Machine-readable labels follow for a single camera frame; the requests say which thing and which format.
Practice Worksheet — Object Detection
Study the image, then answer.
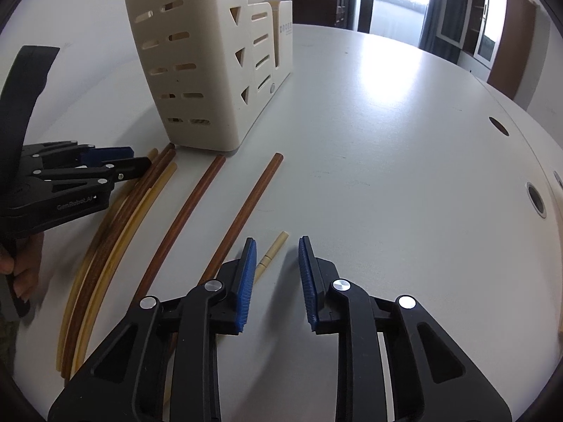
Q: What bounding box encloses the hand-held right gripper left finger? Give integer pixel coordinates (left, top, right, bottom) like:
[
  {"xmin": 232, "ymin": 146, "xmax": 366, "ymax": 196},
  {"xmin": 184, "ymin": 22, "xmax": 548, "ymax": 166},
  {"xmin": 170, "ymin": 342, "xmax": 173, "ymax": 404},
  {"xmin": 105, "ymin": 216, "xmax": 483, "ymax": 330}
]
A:
[{"xmin": 48, "ymin": 236, "xmax": 258, "ymax": 422}]

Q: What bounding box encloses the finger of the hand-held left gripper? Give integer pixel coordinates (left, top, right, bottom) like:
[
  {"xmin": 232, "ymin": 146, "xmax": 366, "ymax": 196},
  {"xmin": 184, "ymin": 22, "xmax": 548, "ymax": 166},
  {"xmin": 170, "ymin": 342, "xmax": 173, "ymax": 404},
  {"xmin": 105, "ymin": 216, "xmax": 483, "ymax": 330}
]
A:
[
  {"xmin": 32, "ymin": 156, "xmax": 153, "ymax": 194},
  {"xmin": 21, "ymin": 141, "xmax": 134, "ymax": 168}
]

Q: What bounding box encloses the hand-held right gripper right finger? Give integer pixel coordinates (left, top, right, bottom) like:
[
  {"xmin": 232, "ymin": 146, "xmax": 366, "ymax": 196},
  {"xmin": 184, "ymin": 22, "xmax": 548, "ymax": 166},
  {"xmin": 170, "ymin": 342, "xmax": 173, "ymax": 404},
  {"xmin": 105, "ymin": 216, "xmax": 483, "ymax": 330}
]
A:
[{"xmin": 298, "ymin": 236, "xmax": 513, "ymax": 422}]

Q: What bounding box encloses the brown chopstick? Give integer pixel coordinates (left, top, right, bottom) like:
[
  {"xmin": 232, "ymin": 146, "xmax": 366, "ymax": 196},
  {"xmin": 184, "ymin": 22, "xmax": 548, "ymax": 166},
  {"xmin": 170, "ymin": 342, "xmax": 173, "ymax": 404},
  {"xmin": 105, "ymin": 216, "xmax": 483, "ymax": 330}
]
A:
[
  {"xmin": 75, "ymin": 143, "xmax": 171, "ymax": 321},
  {"xmin": 198, "ymin": 153, "xmax": 286, "ymax": 286},
  {"xmin": 131, "ymin": 155, "xmax": 227, "ymax": 307},
  {"xmin": 62, "ymin": 148, "xmax": 177, "ymax": 381}
]

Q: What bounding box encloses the light bamboo chopstick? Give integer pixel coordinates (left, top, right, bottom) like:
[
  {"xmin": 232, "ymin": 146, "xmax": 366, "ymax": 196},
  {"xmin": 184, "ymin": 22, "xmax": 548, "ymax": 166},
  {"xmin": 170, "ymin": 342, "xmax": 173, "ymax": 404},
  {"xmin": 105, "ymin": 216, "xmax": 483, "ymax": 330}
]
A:
[
  {"xmin": 254, "ymin": 230, "xmax": 290, "ymax": 280},
  {"xmin": 56, "ymin": 148, "xmax": 159, "ymax": 372},
  {"xmin": 71, "ymin": 161, "xmax": 179, "ymax": 372}
]

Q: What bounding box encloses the cream plastic utensil holder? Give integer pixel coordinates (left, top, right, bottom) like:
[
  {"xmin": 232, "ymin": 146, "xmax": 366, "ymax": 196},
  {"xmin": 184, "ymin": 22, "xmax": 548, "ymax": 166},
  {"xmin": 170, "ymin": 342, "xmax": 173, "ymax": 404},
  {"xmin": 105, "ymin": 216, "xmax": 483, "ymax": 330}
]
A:
[{"xmin": 122, "ymin": 0, "xmax": 293, "ymax": 156}]

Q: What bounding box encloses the person's left hand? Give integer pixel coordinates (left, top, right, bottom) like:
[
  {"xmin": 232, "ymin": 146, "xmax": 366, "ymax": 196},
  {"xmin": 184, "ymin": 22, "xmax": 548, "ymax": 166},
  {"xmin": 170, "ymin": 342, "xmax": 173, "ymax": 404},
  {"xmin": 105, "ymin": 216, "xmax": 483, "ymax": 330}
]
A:
[{"xmin": 0, "ymin": 232, "xmax": 45, "ymax": 305}]

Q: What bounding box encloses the dark curtain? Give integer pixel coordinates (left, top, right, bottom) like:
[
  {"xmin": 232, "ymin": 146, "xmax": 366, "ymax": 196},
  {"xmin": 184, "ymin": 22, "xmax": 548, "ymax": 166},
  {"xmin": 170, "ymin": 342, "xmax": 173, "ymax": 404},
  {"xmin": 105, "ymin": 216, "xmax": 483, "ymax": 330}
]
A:
[{"xmin": 417, "ymin": 0, "xmax": 468, "ymax": 63}]

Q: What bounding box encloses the white framed glass cabinet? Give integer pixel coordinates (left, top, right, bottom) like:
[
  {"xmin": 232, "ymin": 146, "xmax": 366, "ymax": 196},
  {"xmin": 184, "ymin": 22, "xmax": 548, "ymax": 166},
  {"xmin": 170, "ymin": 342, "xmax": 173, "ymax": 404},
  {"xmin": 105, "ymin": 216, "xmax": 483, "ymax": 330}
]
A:
[{"xmin": 437, "ymin": 0, "xmax": 507, "ymax": 69}]

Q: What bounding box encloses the brown wooden panel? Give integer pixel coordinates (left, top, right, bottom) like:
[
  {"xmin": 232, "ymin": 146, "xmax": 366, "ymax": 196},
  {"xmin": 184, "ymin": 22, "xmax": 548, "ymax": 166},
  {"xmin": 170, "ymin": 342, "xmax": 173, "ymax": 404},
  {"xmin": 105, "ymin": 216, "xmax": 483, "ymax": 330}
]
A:
[{"xmin": 486, "ymin": 0, "xmax": 540, "ymax": 103}]

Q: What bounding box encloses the grey table cable grommet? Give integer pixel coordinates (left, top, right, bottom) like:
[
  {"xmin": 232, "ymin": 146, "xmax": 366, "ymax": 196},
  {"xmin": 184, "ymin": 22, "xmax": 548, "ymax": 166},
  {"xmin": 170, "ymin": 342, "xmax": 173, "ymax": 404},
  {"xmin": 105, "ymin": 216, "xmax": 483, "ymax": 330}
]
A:
[{"xmin": 526, "ymin": 182, "xmax": 549, "ymax": 219}]

